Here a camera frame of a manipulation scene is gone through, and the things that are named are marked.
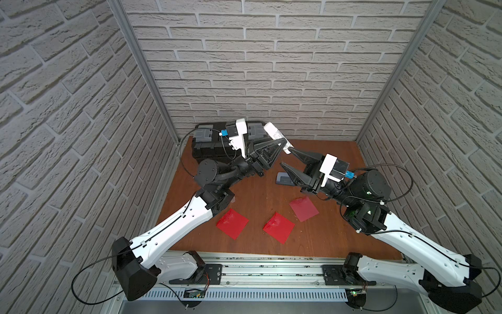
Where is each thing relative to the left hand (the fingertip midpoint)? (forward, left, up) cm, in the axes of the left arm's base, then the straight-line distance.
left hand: (289, 140), depth 45 cm
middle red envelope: (-1, -4, -55) cm, 55 cm away
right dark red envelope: (+8, -16, -54) cm, 57 cm away
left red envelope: (+1, +17, -56) cm, 59 cm away
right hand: (-2, 0, -3) cm, 3 cm away
